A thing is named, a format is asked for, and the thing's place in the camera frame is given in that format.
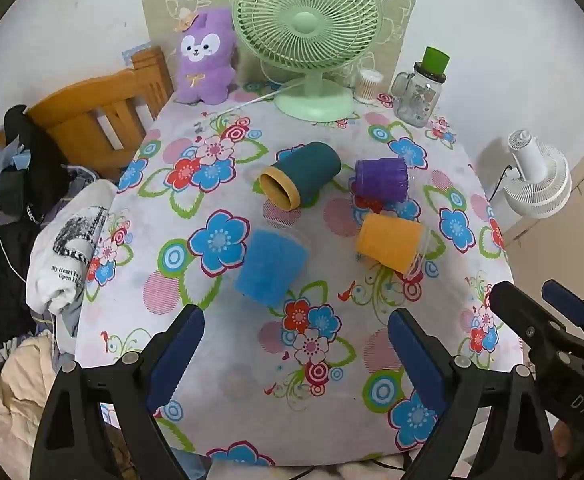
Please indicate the teal cup with yellow rim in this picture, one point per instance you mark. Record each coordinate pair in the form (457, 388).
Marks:
(307, 167)

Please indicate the white printed shirt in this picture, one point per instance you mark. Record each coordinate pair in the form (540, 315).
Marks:
(67, 250)

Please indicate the purple cup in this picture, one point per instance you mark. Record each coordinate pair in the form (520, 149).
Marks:
(379, 177)

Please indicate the white fan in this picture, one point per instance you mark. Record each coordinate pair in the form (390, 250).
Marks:
(539, 175)

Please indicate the black clothing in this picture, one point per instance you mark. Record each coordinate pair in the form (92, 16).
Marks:
(17, 220)

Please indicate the clear cotton swab container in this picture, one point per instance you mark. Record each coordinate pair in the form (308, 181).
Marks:
(367, 85)

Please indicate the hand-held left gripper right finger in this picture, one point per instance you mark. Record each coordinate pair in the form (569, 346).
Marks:
(417, 360)

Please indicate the floral tablecloth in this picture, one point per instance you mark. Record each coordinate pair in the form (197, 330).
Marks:
(212, 320)

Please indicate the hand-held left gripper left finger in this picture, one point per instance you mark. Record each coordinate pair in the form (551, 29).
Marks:
(176, 356)

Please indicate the person's right hand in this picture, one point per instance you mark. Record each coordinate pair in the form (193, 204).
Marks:
(566, 442)

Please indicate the wooden chair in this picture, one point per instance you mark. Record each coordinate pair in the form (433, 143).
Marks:
(87, 115)

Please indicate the blue cup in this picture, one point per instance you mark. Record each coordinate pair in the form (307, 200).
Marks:
(269, 270)

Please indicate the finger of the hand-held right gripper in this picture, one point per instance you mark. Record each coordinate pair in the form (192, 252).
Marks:
(514, 307)
(566, 305)

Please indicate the cream cloth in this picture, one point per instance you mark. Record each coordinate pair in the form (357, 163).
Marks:
(14, 395)

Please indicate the green desk fan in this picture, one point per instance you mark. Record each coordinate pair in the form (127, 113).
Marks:
(307, 15)

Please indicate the glass jar mug green lid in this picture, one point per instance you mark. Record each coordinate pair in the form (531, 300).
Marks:
(419, 92)

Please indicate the purple plush toy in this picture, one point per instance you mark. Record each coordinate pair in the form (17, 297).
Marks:
(206, 60)

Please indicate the orange cup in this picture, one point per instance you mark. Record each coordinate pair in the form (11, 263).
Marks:
(389, 240)

